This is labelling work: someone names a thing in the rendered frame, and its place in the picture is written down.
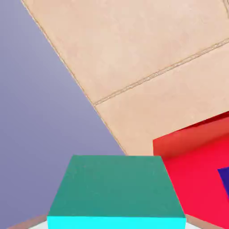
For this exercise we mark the small blue cube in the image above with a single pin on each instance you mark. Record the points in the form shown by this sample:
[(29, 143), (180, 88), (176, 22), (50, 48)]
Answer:
[(225, 178)]

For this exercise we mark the small cyan cube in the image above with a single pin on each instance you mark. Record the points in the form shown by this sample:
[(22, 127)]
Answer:
[(116, 187)]

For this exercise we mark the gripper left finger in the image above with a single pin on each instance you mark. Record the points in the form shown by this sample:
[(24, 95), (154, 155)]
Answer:
[(38, 225)]

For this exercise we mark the large red box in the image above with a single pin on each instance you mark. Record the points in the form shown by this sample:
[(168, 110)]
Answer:
[(196, 178)]

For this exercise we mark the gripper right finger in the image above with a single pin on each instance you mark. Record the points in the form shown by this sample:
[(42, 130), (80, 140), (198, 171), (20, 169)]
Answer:
[(194, 224)]

